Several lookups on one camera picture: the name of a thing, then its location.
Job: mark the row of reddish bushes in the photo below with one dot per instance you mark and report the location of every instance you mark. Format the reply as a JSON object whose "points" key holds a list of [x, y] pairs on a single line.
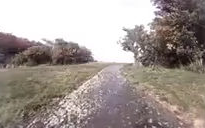
{"points": [[40, 51]]}

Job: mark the dark asphalt path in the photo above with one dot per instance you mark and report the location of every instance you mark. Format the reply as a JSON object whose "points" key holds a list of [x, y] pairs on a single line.
{"points": [[113, 103]]}

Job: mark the grass verge with slope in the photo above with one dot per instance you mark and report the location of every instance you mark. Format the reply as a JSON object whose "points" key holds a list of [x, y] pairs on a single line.
{"points": [[173, 86]]}

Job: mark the grass field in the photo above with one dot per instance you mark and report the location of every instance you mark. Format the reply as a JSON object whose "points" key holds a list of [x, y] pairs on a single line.
{"points": [[26, 86]]}

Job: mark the row of trees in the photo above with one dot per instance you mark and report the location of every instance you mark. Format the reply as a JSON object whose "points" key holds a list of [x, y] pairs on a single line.
{"points": [[176, 36]]}

